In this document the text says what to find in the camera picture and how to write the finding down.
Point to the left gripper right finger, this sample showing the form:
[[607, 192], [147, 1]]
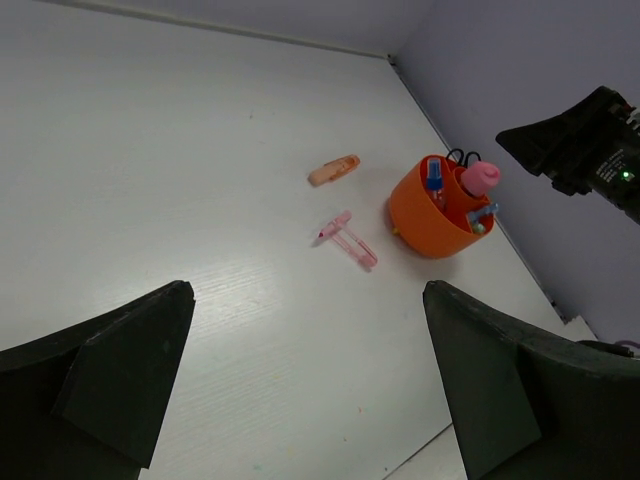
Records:
[[526, 403]]

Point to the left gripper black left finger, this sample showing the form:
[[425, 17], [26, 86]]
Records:
[[88, 401]]

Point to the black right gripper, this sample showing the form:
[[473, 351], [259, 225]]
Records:
[[593, 146]]

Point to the pink round eraser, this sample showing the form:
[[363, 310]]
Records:
[[480, 178]]

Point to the black scissors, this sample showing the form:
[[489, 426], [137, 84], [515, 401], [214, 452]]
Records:
[[463, 158]]

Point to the blue translucent pen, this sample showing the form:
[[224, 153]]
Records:
[[487, 210]]

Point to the blue white glue bottle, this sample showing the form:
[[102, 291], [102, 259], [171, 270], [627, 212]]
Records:
[[435, 183]]

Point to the pink translucent pen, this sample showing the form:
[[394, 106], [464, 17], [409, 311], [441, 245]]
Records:
[[339, 232]]

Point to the orange round divided container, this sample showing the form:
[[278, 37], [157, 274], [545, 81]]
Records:
[[423, 226]]

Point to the orange translucent pen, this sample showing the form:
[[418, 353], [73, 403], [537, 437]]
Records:
[[333, 170]]

